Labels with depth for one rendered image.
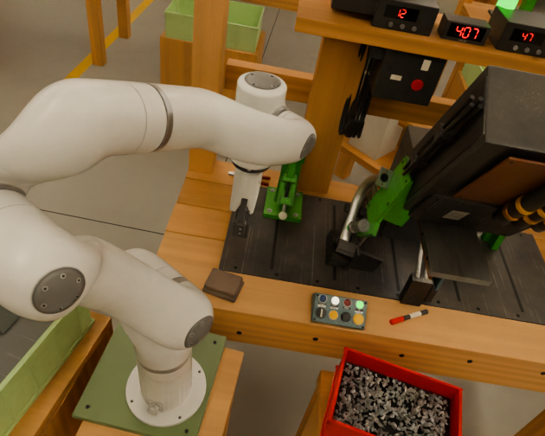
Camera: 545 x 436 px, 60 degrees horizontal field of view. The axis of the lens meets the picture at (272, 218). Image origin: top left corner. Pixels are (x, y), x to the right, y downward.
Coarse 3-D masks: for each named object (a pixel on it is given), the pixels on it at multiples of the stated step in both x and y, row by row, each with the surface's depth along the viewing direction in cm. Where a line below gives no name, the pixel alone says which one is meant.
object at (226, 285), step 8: (216, 272) 136; (224, 272) 136; (208, 280) 134; (216, 280) 134; (224, 280) 134; (232, 280) 135; (240, 280) 135; (208, 288) 133; (216, 288) 132; (224, 288) 132; (232, 288) 133; (240, 288) 135; (216, 296) 133; (224, 296) 132; (232, 296) 132
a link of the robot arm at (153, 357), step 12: (132, 252) 90; (144, 252) 91; (156, 264) 89; (168, 264) 92; (168, 276) 87; (180, 276) 89; (132, 336) 94; (144, 348) 94; (156, 348) 95; (144, 360) 96; (156, 360) 95; (168, 360) 95; (180, 360) 98; (156, 372) 98; (168, 372) 98
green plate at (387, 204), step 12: (396, 168) 135; (396, 180) 132; (408, 180) 125; (384, 192) 136; (396, 192) 129; (408, 192) 128; (372, 204) 142; (384, 204) 133; (396, 204) 131; (372, 216) 138; (384, 216) 133; (396, 216) 134; (408, 216) 134
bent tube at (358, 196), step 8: (384, 168) 135; (376, 176) 137; (384, 176) 138; (368, 184) 144; (376, 184) 135; (384, 184) 135; (360, 192) 147; (352, 200) 148; (360, 200) 147; (352, 208) 147; (352, 216) 147; (344, 224) 147; (344, 232) 146
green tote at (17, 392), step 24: (72, 312) 120; (48, 336) 112; (72, 336) 124; (24, 360) 106; (48, 360) 116; (0, 384) 101; (24, 384) 109; (0, 408) 103; (24, 408) 112; (0, 432) 106
